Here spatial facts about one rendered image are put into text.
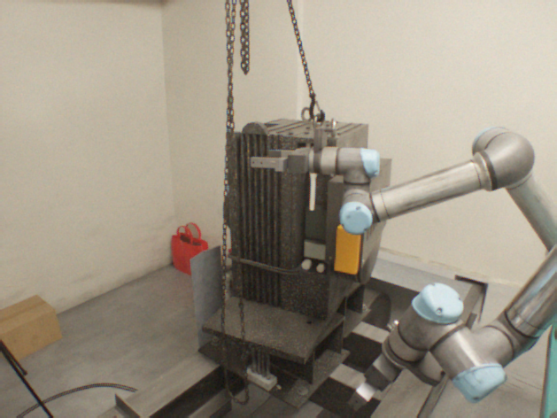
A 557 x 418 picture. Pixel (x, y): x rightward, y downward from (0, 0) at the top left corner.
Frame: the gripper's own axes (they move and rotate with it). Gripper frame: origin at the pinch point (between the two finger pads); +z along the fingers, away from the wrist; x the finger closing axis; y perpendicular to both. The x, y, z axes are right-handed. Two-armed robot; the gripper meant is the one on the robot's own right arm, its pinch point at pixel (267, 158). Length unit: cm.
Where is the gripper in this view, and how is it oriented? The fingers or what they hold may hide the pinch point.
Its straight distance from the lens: 113.9
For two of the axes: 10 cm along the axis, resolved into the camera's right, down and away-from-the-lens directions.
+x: 3.4, -2.8, 9.0
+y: 0.2, 9.6, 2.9
